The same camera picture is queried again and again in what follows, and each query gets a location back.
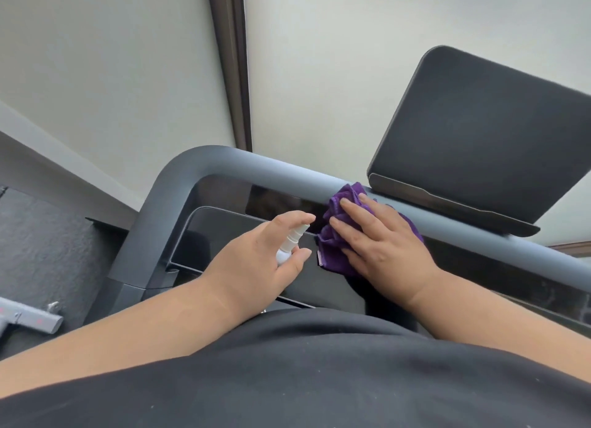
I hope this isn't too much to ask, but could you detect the person's left hand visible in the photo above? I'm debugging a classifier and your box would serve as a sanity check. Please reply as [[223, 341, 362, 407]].
[[201, 211, 318, 325]]

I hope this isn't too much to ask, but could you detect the person's right hand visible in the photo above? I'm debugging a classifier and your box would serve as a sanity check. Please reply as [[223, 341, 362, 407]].
[[328, 192, 445, 314]]

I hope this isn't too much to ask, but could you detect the white spray bottle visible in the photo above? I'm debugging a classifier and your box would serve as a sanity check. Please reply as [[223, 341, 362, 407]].
[[275, 223, 311, 266]]

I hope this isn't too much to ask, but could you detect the purple microfibre cloth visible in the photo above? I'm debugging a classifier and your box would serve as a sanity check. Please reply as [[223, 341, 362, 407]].
[[315, 182, 425, 277]]

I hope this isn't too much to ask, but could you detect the person's left forearm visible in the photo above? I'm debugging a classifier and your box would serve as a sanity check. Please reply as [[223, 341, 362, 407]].
[[0, 277, 241, 398]]

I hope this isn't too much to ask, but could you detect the person's right forearm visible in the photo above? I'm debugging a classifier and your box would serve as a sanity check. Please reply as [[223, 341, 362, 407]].
[[411, 273, 591, 373]]

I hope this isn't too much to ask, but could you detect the black shirt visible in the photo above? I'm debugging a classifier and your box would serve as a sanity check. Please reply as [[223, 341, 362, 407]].
[[0, 308, 591, 428]]

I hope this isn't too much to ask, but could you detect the white exercise bike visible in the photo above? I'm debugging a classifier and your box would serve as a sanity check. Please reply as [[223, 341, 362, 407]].
[[0, 296, 65, 336]]

